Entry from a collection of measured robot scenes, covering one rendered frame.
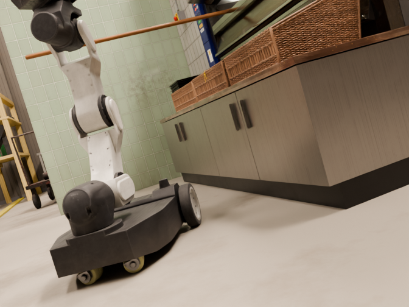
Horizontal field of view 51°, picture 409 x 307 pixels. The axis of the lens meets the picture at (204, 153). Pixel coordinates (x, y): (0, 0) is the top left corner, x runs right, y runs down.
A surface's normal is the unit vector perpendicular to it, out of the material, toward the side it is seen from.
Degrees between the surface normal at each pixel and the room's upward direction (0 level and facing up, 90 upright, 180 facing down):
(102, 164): 64
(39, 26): 90
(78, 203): 73
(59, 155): 90
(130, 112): 90
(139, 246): 90
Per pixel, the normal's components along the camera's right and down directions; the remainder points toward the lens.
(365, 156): 0.29, -0.02
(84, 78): -0.15, 0.01
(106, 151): -0.24, -0.33
